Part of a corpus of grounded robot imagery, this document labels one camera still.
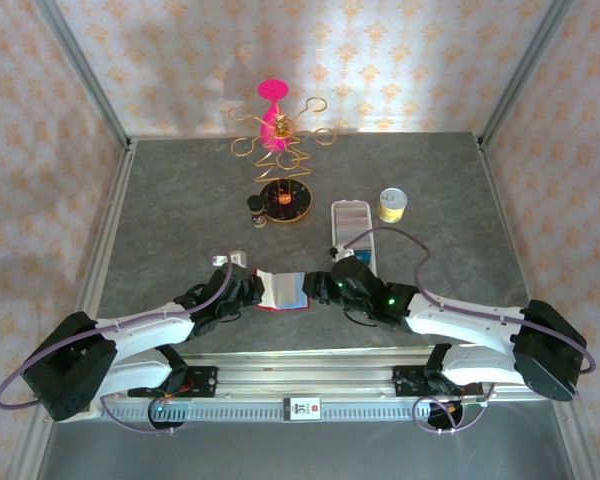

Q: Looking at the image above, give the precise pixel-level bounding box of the red card holder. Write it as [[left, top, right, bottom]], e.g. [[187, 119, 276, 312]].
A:
[[253, 268, 312, 312]]

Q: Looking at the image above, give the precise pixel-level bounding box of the white perforated card tray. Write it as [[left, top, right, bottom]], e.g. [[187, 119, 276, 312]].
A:
[[329, 199, 379, 276]]

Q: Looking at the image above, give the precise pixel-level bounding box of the stack of silver cards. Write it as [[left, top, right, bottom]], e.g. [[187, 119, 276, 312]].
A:
[[334, 204, 371, 242]]

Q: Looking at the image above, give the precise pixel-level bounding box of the small dark bottle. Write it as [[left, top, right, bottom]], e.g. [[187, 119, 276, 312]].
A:
[[246, 194, 268, 229]]

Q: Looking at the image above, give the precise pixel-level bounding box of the yellow tin can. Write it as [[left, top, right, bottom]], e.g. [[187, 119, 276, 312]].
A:
[[377, 187, 410, 224]]

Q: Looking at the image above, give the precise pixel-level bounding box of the white label tag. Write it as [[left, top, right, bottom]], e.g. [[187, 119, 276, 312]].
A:
[[282, 396, 324, 424]]

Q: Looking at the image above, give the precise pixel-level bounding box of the pink wine glass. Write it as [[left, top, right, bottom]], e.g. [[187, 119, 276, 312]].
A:
[[257, 78, 290, 152]]

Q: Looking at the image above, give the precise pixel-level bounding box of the gold wire glass rack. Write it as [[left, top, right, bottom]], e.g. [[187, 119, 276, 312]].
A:
[[228, 97, 337, 226]]

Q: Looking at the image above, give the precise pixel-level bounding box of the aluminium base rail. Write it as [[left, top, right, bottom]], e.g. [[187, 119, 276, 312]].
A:
[[99, 349, 531, 401]]

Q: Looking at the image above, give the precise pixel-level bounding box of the grey slotted cable duct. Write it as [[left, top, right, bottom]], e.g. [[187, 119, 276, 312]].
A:
[[99, 399, 486, 424]]

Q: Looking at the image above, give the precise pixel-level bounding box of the aluminium table edge rail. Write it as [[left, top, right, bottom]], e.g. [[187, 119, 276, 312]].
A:
[[9, 139, 139, 480], [477, 137, 596, 480]]

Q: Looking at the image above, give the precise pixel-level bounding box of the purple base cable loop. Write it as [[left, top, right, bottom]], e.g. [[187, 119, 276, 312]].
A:
[[412, 384, 496, 435], [101, 394, 181, 437]]

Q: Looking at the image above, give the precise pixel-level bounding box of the aluminium frame post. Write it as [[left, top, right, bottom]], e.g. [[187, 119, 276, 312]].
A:
[[32, 0, 134, 151], [477, 0, 579, 151]]

